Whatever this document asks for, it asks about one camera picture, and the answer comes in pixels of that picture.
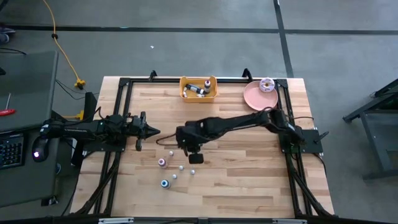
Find silver metal bracket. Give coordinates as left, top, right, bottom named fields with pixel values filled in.
left=272, top=218, right=308, bottom=224
left=98, top=217, right=135, bottom=224

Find pink round plate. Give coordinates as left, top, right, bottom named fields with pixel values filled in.
left=243, top=80, right=279, bottom=112

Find yellow power plug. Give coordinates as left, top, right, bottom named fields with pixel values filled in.
left=62, top=110, right=85, bottom=121

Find grey desk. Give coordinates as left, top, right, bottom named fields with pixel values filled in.
left=0, top=50, right=60, bottom=208

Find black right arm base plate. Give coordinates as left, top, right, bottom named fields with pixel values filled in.
left=278, top=128, right=330, bottom=154

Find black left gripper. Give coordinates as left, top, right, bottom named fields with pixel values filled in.
left=126, top=111, right=161, bottom=152

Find yellow extension cable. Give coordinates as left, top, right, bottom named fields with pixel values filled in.
left=42, top=0, right=86, bottom=90

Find black desk caster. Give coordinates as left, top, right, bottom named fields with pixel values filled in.
left=40, top=195, right=60, bottom=207

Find black computer mouse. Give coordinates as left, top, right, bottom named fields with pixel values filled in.
left=31, top=136, right=50, bottom=163

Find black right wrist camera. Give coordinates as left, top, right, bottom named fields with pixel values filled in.
left=188, top=152, right=205, bottom=166

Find red-handled screwdriver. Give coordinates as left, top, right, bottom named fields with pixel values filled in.
left=0, top=92, right=17, bottom=118

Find black desk cable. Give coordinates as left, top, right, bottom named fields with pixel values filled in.
left=0, top=47, right=27, bottom=56

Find black power box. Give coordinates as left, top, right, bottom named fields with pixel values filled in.
left=83, top=91, right=98, bottom=123

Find orange plastic bin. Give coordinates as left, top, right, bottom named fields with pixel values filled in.
left=178, top=74, right=218, bottom=103

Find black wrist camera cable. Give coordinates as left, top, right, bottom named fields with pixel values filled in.
left=155, top=133, right=178, bottom=146

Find backlit black keyboard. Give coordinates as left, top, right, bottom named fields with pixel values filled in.
left=0, top=133, right=25, bottom=170

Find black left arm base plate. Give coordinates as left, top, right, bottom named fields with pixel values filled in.
left=81, top=136, right=127, bottom=153

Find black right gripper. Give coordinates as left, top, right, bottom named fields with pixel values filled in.
left=175, top=119, right=215, bottom=157

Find thin black power cables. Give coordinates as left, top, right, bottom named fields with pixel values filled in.
left=55, top=78, right=101, bottom=101

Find black aluminium table frame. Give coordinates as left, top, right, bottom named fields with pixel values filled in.
left=70, top=68, right=336, bottom=218

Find black metal cart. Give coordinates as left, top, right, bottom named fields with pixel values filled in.
left=342, top=77, right=398, bottom=182

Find black food coloring bottle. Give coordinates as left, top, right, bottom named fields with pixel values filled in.
left=185, top=83, right=206, bottom=95

